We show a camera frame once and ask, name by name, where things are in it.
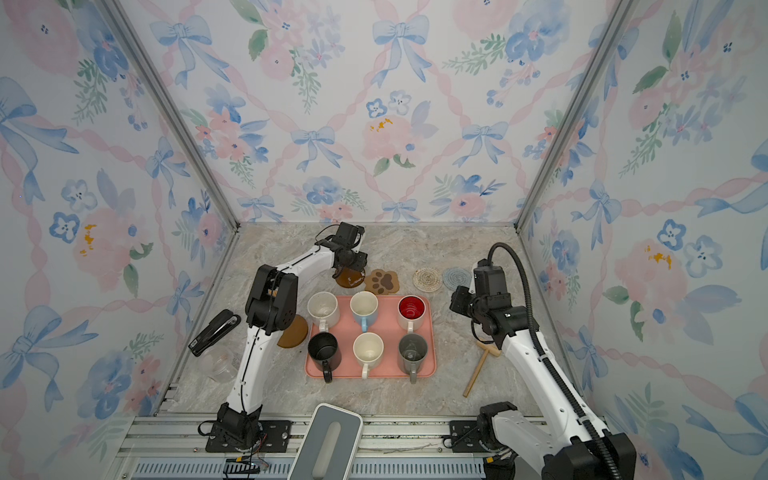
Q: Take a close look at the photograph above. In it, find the light blue mug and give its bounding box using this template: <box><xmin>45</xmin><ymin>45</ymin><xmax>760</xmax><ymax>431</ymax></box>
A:
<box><xmin>349</xmin><ymin>291</ymin><xmax>379</xmax><ymax>333</ymax></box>

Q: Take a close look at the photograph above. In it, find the grey mug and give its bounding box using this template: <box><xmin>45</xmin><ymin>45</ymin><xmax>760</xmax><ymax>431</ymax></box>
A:
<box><xmin>397</xmin><ymin>333</ymin><xmax>428</xmax><ymax>384</ymax></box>

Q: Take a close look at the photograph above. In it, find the dark brown round coaster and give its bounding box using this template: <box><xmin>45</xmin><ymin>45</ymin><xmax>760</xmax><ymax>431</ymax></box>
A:
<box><xmin>334</xmin><ymin>268</ymin><xmax>366</xmax><ymax>289</ymax></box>

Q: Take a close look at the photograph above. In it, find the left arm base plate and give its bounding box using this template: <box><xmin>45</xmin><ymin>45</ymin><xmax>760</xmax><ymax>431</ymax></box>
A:
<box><xmin>205</xmin><ymin>420</ymin><xmax>292</xmax><ymax>454</ymax></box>

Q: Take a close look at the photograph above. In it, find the black corrugated cable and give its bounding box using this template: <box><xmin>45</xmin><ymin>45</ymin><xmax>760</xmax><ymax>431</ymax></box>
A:
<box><xmin>487</xmin><ymin>242</ymin><xmax>625</xmax><ymax>480</ymax></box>

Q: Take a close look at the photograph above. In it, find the cork paw coaster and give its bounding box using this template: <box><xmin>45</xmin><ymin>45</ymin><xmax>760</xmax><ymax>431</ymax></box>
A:
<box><xmin>365</xmin><ymin>269</ymin><xmax>400</xmax><ymax>296</ymax></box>

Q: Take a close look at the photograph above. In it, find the white multicolour woven coaster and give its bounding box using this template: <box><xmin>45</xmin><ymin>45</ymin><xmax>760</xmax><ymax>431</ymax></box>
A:
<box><xmin>412</xmin><ymin>267</ymin><xmax>443</xmax><ymax>293</ymax></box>

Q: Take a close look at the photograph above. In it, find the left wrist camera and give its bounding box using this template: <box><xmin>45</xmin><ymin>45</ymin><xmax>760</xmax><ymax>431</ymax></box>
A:
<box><xmin>333</xmin><ymin>222</ymin><xmax>365</xmax><ymax>249</ymax></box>

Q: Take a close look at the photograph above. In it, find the plain wooden round coaster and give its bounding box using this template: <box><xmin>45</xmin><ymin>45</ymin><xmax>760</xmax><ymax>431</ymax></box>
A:
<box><xmin>278</xmin><ymin>315</ymin><xmax>309</xmax><ymax>349</ymax></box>

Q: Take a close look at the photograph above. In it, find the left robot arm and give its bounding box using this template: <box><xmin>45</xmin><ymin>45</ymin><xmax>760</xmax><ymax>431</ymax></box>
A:
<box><xmin>210</xmin><ymin>233</ymin><xmax>367</xmax><ymax>451</ymax></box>

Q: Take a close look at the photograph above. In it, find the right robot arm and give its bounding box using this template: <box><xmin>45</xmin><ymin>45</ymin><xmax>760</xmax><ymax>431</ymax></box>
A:
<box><xmin>450</xmin><ymin>286</ymin><xmax>637</xmax><ymax>479</ymax></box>

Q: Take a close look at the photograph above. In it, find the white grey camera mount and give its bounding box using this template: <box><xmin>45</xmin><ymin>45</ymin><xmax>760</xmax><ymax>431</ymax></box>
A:
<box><xmin>288</xmin><ymin>403</ymin><xmax>364</xmax><ymax>480</ymax></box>

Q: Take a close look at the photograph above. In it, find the cream white mug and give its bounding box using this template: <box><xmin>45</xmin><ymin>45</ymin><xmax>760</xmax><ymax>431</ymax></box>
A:
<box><xmin>353</xmin><ymin>332</ymin><xmax>384</xmax><ymax>379</ymax></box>

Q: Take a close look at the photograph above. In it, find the pink mug red inside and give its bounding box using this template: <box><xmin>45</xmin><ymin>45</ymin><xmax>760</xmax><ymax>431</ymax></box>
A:
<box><xmin>397</xmin><ymin>295</ymin><xmax>426</xmax><ymax>333</ymax></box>

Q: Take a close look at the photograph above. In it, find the light blue woven coaster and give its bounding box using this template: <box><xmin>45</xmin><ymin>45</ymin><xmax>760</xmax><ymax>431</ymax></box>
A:
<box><xmin>442</xmin><ymin>267</ymin><xmax>472</xmax><ymax>291</ymax></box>

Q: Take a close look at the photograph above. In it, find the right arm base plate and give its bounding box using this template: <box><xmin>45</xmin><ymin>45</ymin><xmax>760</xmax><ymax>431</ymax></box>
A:
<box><xmin>443</xmin><ymin>420</ymin><xmax>499</xmax><ymax>454</ymax></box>

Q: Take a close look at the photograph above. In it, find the black mug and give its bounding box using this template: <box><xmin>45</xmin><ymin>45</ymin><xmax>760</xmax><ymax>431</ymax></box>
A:
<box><xmin>308</xmin><ymin>332</ymin><xmax>342</xmax><ymax>384</ymax></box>

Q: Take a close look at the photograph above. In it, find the black stapler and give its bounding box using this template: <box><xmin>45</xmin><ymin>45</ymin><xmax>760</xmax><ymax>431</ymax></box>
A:
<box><xmin>188</xmin><ymin>309</ymin><xmax>241</xmax><ymax>357</ymax></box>

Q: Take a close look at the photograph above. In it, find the clear plastic cup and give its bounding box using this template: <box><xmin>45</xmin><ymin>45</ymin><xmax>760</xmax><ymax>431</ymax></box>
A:
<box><xmin>199</xmin><ymin>346</ymin><xmax>238</xmax><ymax>383</ymax></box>

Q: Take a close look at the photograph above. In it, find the wooden mallet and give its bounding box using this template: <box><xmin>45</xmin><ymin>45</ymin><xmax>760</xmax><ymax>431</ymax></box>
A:
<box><xmin>463</xmin><ymin>341</ymin><xmax>501</xmax><ymax>398</ymax></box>

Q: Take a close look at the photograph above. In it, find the white speckled mug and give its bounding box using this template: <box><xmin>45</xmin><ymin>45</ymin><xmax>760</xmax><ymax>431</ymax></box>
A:
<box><xmin>307</xmin><ymin>291</ymin><xmax>340</xmax><ymax>332</ymax></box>

